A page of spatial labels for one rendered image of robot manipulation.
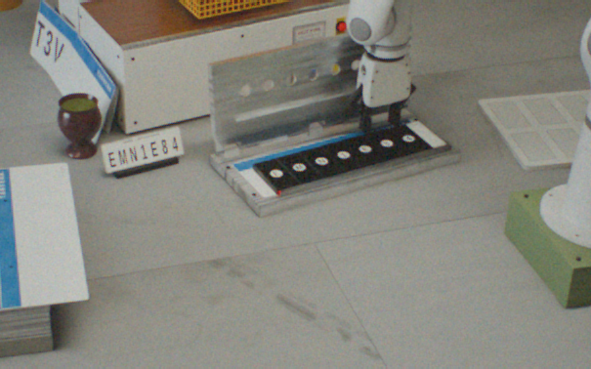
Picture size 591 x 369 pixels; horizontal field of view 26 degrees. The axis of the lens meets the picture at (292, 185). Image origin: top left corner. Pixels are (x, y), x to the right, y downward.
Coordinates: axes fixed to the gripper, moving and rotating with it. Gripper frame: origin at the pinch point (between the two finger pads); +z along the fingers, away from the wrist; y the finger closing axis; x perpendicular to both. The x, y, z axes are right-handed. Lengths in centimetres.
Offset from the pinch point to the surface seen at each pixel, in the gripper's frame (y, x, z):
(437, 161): 4.3, -14.2, 2.7
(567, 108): 41.4, -8.0, 3.3
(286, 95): -18.2, 5.8, -7.3
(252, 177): -30.6, -4.2, 2.2
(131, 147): -48.2, 11.5, -0.2
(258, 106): -24.4, 5.7, -6.3
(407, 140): 1.9, -7.3, 1.0
